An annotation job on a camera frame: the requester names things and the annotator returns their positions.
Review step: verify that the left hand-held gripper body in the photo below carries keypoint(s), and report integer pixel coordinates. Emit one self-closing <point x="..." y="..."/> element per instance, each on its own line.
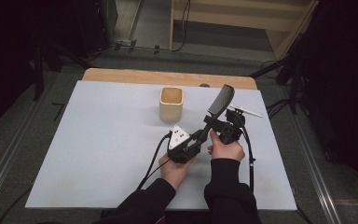
<point x="180" y="146"/>

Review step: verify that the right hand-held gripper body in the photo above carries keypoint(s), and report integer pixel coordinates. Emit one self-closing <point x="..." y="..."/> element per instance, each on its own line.
<point x="230" y="129"/>

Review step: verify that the person's right hand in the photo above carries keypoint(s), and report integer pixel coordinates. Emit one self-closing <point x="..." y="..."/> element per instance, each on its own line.
<point x="227" y="152"/>

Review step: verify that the person's left hand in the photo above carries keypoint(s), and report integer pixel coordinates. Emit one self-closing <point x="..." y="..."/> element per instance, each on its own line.
<point x="175" y="174"/>

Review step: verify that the beige square cup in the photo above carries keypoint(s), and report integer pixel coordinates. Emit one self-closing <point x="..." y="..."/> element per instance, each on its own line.
<point x="171" y="111"/>

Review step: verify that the small dark knob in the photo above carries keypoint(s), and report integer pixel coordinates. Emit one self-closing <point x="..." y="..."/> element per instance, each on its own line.
<point x="204" y="85"/>

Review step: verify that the black stand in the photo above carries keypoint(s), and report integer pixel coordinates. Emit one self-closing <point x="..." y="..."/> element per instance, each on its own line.
<point x="38" y="71"/>
<point x="292" y="71"/>

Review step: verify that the white paper mat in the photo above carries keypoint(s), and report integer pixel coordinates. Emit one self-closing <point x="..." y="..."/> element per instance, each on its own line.
<point x="90" y="155"/>

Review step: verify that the light wooden shelf unit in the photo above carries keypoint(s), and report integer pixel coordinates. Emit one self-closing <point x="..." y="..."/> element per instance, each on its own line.
<point x="230" y="17"/>

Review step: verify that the black curtain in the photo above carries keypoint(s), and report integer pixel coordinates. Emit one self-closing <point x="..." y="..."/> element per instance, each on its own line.
<point x="345" y="77"/>
<point x="9" y="46"/>

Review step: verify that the metal floor rail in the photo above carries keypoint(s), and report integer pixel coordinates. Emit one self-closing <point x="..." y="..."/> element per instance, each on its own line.
<point x="313" y="174"/>
<point x="9" y="155"/>

